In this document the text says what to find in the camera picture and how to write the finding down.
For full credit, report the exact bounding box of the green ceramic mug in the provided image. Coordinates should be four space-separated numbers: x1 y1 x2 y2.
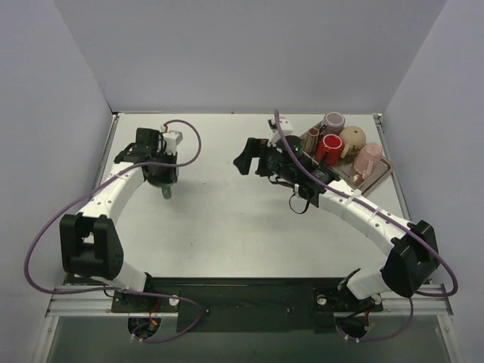
151 183 176 200

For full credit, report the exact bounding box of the pink ceramic mug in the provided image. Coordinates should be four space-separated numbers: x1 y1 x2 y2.
353 142 383 180

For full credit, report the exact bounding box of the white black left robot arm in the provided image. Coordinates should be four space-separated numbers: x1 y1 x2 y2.
60 128 183 312

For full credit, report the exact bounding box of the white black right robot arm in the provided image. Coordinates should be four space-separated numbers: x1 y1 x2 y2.
234 135 439 309

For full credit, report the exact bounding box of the red mug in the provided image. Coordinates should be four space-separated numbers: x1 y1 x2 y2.
315 134 343 166

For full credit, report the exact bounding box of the purple mug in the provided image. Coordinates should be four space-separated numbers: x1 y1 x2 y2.
322 112 346 135

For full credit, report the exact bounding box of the beige round mug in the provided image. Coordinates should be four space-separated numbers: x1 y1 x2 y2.
339 126 366 159

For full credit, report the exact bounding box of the brown patterned cup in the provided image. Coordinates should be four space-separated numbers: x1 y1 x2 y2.
304 127 320 154

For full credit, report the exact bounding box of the metal serving tray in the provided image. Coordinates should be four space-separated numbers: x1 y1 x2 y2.
300 122 392 196

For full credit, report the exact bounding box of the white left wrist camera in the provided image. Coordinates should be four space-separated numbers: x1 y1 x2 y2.
161 130 183 155

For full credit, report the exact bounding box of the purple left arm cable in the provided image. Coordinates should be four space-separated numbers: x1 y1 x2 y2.
23 119 209 344

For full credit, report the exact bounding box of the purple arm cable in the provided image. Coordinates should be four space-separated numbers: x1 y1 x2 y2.
23 119 209 344
272 110 458 343

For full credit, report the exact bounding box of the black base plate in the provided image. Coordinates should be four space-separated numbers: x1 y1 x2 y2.
111 278 383 333

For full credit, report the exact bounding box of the aluminium rail frame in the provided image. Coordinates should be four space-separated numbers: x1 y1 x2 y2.
45 113 454 318

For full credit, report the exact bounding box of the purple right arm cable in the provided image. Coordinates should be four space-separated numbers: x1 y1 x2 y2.
272 110 458 343

